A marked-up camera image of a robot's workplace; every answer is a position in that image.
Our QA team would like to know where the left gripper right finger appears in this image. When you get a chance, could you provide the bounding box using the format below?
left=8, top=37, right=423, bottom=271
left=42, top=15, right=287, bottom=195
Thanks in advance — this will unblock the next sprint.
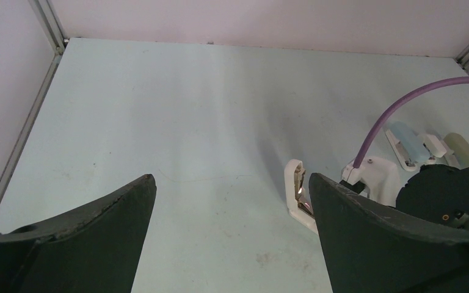
left=309, top=173, right=469, bottom=292

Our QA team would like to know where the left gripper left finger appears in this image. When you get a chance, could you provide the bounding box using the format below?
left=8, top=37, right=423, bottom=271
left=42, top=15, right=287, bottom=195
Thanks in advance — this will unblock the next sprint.
left=0, top=175, right=157, bottom=292

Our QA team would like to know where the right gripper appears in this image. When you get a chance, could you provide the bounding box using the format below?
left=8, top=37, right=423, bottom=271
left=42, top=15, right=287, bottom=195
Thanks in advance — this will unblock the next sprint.
left=396, top=164, right=469, bottom=231

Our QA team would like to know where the cream stapler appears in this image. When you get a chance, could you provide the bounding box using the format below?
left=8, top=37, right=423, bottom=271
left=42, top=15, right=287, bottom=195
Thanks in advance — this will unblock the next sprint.
left=443, top=132, right=469, bottom=168

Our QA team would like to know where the small white stapler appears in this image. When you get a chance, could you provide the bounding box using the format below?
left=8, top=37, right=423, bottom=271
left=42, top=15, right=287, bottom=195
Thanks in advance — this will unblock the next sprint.
left=418, top=134, right=456, bottom=164

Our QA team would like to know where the light blue stapler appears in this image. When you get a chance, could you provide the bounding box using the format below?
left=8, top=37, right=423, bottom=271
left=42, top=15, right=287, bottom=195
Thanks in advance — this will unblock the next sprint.
left=385, top=121, right=431, bottom=172

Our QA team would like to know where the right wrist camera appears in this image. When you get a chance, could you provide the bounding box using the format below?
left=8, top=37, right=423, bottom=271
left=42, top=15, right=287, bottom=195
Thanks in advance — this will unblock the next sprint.
left=341, top=156, right=401, bottom=207

